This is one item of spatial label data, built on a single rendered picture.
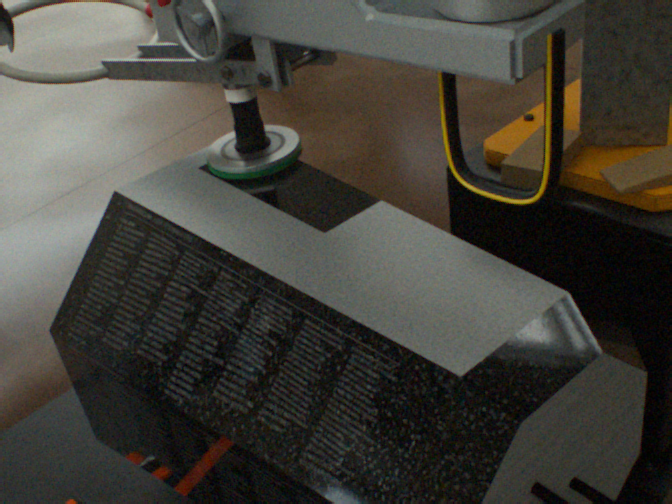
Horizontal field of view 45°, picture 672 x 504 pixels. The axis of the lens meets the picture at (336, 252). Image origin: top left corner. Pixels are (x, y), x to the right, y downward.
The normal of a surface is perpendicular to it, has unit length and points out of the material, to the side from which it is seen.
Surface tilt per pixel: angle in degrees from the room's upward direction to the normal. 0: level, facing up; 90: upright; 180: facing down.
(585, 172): 0
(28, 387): 0
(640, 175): 11
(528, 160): 0
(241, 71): 90
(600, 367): 90
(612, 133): 90
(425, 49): 90
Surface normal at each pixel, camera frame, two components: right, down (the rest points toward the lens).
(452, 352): -0.14, -0.83
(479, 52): -0.67, 0.48
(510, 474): 0.65, 0.34
